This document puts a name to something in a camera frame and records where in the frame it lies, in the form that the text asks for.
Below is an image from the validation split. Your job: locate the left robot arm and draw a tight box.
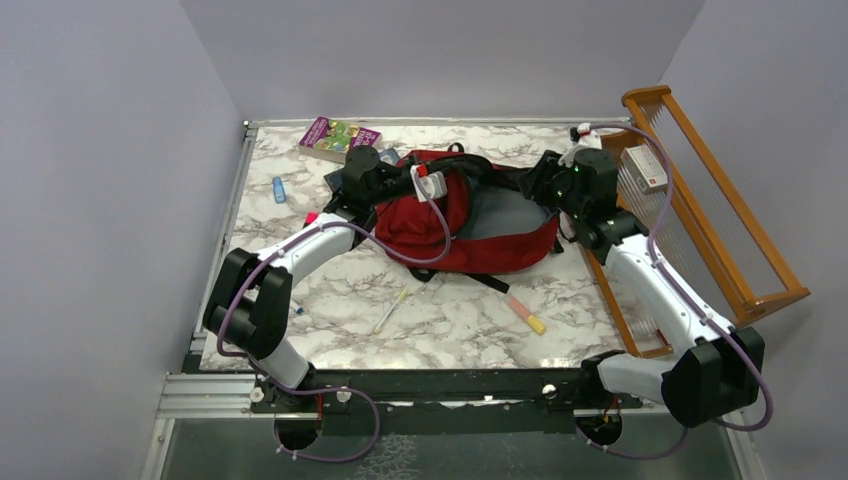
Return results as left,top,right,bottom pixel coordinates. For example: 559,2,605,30
202,147,444,411

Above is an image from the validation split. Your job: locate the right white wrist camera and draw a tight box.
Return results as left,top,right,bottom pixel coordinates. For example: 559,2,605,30
558,122,602,168

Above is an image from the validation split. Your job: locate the white red small box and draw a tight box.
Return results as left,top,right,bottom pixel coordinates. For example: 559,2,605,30
621,144,669,195

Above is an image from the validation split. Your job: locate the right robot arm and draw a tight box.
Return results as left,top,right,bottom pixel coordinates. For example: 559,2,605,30
518,148,774,429

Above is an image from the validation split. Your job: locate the pink black highlighter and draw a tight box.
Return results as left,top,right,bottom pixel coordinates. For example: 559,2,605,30
303,212,319,227

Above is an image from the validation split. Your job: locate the purple green paperback book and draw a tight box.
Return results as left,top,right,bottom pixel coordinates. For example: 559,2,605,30
298,116,382,164

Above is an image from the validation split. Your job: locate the light blue highlighter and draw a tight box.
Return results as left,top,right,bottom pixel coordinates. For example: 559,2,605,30
272,176,287,204

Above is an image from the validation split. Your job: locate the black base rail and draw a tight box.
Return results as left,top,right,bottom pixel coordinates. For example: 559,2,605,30
182,354,677,439

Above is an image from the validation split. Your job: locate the red backpack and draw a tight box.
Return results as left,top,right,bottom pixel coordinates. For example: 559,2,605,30
374,143,564,293

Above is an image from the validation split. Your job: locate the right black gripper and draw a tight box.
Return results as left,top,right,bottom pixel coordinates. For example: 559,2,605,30
515,150,585,221

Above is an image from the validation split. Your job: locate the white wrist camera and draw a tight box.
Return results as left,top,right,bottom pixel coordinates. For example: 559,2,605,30
558,122,602,168
410,165,447,203

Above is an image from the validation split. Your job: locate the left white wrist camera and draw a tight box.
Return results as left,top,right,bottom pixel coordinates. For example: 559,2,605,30
410,165,447,203

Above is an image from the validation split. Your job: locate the orange wooden rack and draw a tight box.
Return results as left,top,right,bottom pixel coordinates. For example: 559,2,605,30
618,85,810,327

